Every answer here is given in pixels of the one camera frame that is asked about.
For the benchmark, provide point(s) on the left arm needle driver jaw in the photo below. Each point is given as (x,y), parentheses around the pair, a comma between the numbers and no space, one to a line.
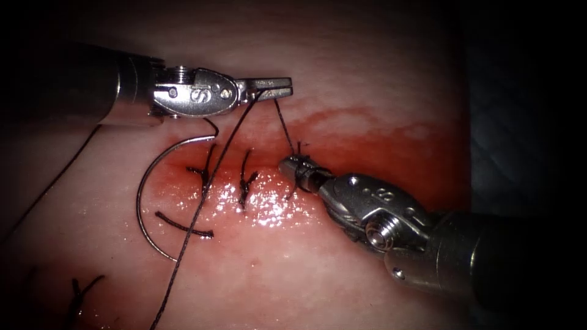
(279,93)
(270,83)

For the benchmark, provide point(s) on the right arm needle driver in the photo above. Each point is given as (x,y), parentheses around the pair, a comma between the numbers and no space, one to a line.
(376,206)

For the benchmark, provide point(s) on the right arm needle driver jaw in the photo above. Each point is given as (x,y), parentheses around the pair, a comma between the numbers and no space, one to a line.
(290,166)

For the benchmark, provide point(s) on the left arm needle driver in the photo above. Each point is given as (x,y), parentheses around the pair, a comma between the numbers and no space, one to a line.
(202,94)

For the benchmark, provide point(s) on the dark left arm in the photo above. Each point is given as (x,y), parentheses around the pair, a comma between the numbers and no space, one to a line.
(91,82)

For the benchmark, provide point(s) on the dark right arm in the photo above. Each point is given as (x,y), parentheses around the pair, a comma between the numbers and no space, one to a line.
(458,256)

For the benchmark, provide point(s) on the black stitching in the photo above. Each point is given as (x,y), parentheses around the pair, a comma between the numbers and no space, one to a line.
(78,293)
(245,183)

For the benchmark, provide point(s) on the tissue pad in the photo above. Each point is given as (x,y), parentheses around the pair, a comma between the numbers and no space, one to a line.
(284,275)

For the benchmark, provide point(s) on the short cut black thread piece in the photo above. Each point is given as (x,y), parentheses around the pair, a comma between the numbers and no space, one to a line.
(183,228)

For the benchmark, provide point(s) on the curved steel needle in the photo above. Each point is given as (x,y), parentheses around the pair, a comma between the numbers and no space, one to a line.
(138,201)

